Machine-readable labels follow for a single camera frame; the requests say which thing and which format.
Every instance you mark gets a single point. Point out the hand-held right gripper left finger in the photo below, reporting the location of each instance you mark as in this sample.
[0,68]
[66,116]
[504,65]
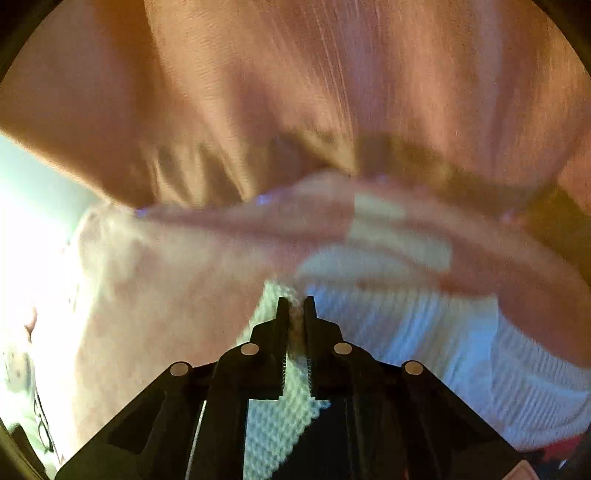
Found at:
[281,323]

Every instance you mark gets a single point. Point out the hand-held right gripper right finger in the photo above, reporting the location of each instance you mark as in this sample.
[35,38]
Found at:
[310,323]

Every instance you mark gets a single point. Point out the white knitted sweater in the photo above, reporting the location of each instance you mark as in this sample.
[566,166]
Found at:
[406,332]

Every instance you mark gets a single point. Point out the pink bed sheet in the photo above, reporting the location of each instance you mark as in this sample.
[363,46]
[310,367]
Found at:
[152,295]

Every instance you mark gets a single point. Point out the orange curtain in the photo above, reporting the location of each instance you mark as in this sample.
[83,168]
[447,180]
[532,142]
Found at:
[295,92]

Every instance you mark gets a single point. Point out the white printed cloth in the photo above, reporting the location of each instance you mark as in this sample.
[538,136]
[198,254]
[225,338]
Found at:
[21,374]

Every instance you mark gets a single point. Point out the red cloth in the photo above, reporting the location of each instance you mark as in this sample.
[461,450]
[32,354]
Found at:
[565,454]

